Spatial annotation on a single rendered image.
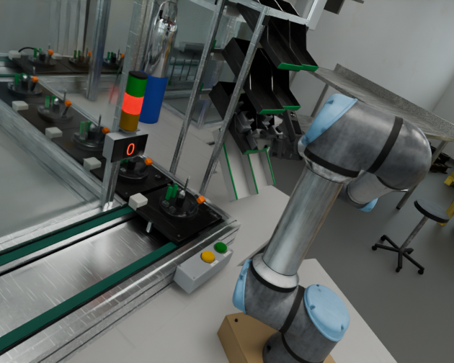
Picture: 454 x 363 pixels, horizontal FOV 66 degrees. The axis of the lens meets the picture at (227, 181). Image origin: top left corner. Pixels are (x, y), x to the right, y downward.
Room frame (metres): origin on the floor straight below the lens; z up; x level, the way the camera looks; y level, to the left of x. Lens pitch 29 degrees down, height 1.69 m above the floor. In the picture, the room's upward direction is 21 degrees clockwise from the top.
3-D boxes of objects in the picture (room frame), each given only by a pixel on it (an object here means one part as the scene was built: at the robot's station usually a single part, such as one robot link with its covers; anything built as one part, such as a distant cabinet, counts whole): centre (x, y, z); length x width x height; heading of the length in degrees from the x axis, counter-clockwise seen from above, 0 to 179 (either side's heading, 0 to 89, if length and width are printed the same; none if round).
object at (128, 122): (0.88, 0.32, 1.29); 0.05 x 0.05 x 0.05
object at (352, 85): (4.67, -1.23, 0.58); 2.18 x 0.82 x 1.15; 35
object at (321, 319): (0.60, -0.31, 1.11); 0.13 x 0.12 x 0.14; 79
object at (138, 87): (0.88, 0.32, 1.39); 0.05 x 0.05 x 0.05
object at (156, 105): (1.89, 0.59, 1.00); 0.16 x 0.16 x 0.27
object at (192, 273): (0.83, -0.03, 0.93); 0.21 x 0.07 x 0.06; 154
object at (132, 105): (0.88, 0.32, 1.34); 0.05 x 0.05 x 0.05
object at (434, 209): (2.90, -1.79, 0.30); 0.50 x 0.48 x 0.60; 41
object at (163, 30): (1.89, 0.59, 1.32); 0.14 x 0.14 x 0.38
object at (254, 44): (1.38, 0.08, 1.26); 0.36 x 0.21 x 0.80; 154
